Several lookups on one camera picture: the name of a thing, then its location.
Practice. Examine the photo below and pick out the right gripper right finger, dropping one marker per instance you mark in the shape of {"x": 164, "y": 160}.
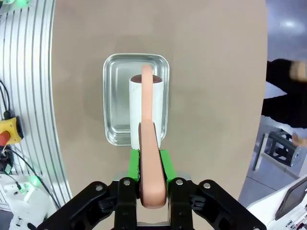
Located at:
{"x": 180, "y": 203}

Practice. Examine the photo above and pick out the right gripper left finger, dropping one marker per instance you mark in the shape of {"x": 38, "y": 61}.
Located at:
{"x": 124, "y": 203}

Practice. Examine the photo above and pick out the pink lint roller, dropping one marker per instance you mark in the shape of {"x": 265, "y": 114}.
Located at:
{"x": 151, "y": 167}

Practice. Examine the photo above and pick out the person's left hand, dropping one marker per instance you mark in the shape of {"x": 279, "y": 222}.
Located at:
{"x": 297, "y": 139}

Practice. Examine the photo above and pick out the person's right hand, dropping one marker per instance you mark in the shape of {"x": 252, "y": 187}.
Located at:
{"x": 298, "y": 70}

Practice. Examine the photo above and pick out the white box with green lights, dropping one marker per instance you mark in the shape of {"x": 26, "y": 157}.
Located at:
{"x": 21, "y": 203}

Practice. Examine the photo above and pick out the rectangular stainless steel tray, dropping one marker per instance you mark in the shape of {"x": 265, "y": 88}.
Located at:
{"x": 117, "y": 95}

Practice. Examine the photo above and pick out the dark blue plastic stool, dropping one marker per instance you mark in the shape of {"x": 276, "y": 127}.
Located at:
{"x": 280, "y": 148}

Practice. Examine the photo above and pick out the yellow emergency stop button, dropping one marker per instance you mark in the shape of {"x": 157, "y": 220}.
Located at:
{"x": 10, "y": 127}

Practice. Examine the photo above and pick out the person in gray hoodie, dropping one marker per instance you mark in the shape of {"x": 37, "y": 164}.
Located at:
{"x": 278, "y": 95}

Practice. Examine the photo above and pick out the ribbed aluminium frame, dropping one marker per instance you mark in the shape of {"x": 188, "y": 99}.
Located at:
{"x": 28, "y": 72}

